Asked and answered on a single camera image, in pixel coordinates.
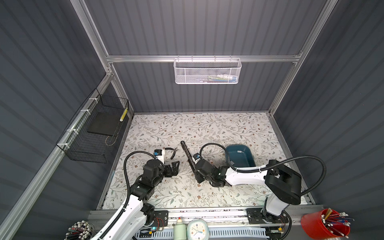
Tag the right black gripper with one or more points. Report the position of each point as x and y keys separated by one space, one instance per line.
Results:
x=197 y=177

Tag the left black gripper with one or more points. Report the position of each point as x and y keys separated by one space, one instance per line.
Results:
x=173 y=172

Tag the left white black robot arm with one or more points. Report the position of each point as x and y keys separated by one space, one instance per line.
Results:
x=135 y=212

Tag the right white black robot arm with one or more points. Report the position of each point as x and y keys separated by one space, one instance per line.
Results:
x=284 y=183

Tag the black pliers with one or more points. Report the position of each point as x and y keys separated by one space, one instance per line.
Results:
x=174 y=150

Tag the teal plastic tray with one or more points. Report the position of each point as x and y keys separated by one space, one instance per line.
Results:
x=240 y=156

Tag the pale green glue bottle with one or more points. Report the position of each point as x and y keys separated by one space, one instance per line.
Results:
x=180 y=230

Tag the mint analog clock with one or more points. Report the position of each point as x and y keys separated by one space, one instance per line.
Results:
x=198 y=230

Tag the yellow marker in basket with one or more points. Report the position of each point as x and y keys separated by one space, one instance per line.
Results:
x=123 y=114

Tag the black notebook in basket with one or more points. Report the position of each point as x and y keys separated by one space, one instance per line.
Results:
x=105 y=124

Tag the clear cup of pens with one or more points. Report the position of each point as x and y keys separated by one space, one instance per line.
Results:
x=82 y=230

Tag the red pencil cup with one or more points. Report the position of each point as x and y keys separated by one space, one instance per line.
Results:
x=327 y=224

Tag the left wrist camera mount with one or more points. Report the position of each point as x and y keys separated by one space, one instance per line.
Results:
x=158 y=153

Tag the black wire basket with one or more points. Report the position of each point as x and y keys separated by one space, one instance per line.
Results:
x=79 y=145

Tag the white wire mesh basket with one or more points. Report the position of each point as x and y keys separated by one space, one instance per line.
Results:
x=207 y=71

